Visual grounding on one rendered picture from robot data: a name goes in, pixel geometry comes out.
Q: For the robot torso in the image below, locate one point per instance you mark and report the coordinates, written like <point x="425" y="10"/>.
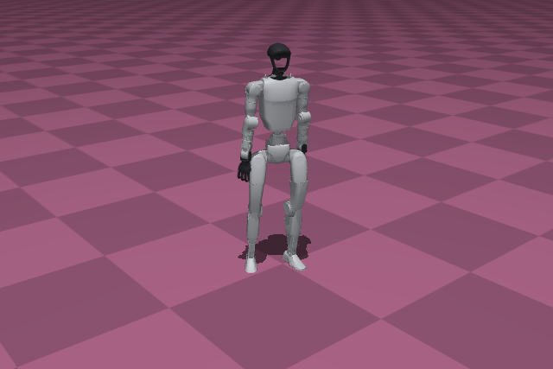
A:
<point x="277" y="109"/>

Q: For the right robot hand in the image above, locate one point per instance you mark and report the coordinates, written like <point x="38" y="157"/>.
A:
<point x="245" y="168"/>

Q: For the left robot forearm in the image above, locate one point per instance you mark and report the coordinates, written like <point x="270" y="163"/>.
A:
<point x="302" y="135"/>

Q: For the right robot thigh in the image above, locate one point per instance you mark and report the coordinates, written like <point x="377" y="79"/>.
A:
<point x="257" y="180"/>

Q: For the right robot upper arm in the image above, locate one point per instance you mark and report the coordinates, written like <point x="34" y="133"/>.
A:
<point x="252" y="90"/>

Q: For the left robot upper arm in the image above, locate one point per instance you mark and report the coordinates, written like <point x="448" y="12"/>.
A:
<point x="302" y="116"/>

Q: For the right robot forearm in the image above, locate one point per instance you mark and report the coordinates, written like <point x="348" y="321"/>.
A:
<point x="246" y="144"/>

